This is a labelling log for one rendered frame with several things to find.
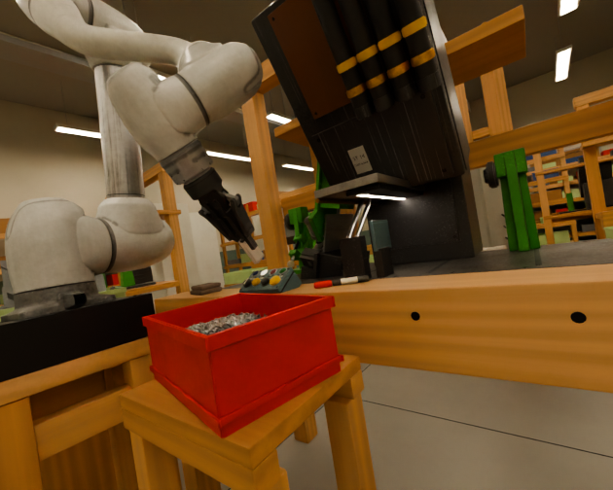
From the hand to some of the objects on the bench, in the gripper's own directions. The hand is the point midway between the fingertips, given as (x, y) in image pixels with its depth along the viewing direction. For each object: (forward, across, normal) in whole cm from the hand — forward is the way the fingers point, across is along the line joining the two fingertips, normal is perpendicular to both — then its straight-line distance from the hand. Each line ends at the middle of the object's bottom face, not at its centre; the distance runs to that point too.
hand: (251, 249), depth 71 cm
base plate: (+34, +14, +24) cm, 44 cm away
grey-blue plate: (+23, +23, +12) cm, 34 cm away
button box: (+18, -5, -1) cm, 19 cm away
